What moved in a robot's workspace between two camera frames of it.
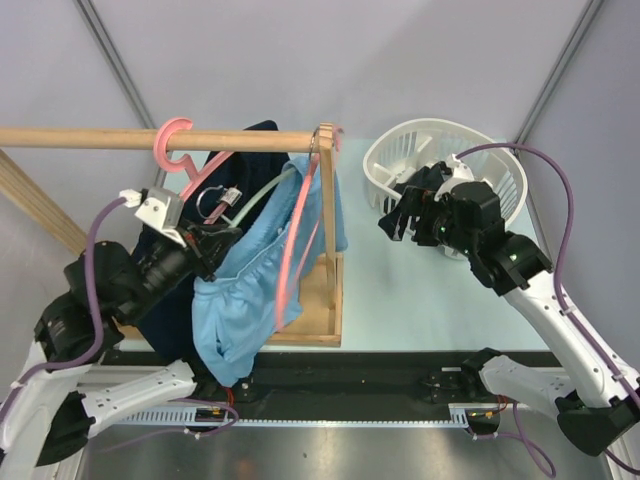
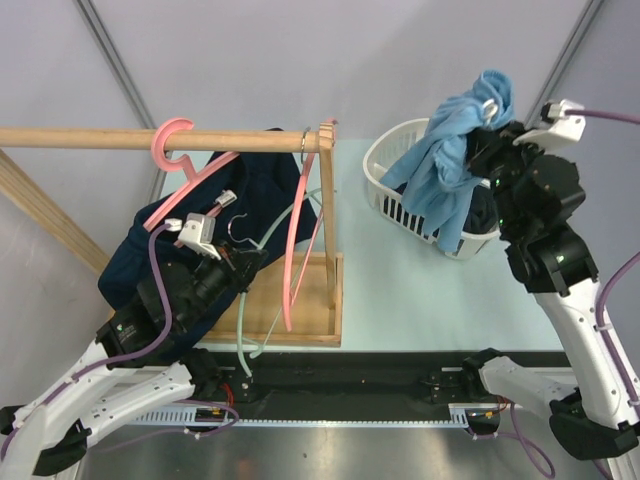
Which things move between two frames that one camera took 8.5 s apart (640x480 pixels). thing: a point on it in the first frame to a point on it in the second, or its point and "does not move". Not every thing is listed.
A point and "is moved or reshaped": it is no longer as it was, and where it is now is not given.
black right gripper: (390, 223) to (488, 143)
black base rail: (328, 386) does not move
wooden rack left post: (18, 187) does not move
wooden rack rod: (146, 139) does not move
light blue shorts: (260, 277) to (436, 176)
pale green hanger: (259, 196) to (261, 246)
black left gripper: (223, 240) to (242, 266)
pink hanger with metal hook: (293, 227) is moved or reshaped
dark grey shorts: (425, 181) is moved or reshaped
